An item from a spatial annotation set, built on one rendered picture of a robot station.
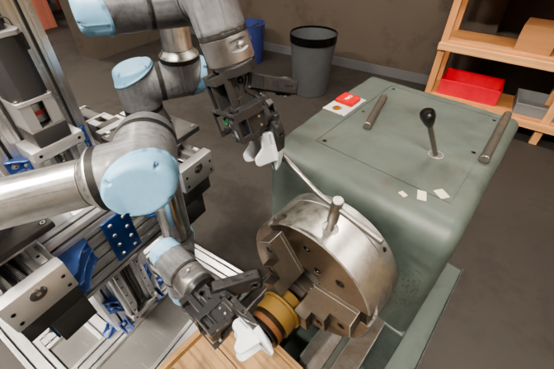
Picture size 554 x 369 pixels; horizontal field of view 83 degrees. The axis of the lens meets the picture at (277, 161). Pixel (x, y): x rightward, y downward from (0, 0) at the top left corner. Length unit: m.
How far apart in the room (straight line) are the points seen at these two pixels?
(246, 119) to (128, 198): 0.23
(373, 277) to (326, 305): 0.11
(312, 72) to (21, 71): 3.05
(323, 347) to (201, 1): 0.81
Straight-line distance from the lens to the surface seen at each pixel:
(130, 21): 0.56
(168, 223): 0.84
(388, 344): 1.06
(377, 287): 0.68
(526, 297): 2.42
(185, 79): 0.99
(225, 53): 0.48
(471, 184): 0.82
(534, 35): 3.56
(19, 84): 0.95
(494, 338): 2.17
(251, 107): 0.50
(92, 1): 0.56
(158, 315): 1.77
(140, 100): 1.00
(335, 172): 0.75
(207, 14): 0.47
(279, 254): 0.68
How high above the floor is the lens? 1.73
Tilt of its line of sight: 39 degrees down
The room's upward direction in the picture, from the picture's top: straight up
